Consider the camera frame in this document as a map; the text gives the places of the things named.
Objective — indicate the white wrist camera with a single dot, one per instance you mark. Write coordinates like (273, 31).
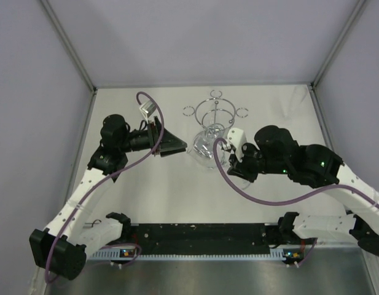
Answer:
(147, 109)
(235, 140)

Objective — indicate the grey slotted cable duct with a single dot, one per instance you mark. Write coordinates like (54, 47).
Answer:
(121, 255)

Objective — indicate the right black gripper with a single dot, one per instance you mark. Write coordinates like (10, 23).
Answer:
(240, 169)

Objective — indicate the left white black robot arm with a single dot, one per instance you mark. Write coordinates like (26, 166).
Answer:
(64, 246)

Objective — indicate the aluminium frame post right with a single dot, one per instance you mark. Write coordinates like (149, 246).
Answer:
(354, 16)

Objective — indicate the chrome wine glass rack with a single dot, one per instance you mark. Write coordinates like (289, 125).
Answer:
(216, 113)

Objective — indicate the aluminium frame post left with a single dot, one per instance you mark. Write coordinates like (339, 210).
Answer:
(67, 44)

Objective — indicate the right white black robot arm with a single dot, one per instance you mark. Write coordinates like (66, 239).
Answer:
(324, 171)

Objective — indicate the aluminium frame post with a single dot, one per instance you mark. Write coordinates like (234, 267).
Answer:
(67, 44)
(354, 16)

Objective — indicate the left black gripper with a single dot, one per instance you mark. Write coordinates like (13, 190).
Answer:
(170, 144)

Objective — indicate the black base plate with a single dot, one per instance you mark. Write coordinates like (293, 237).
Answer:
(206, 239)

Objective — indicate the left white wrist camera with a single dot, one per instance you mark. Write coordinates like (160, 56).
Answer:
(147, 109)

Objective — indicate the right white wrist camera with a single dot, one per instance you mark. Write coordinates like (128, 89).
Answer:
(235, 140)

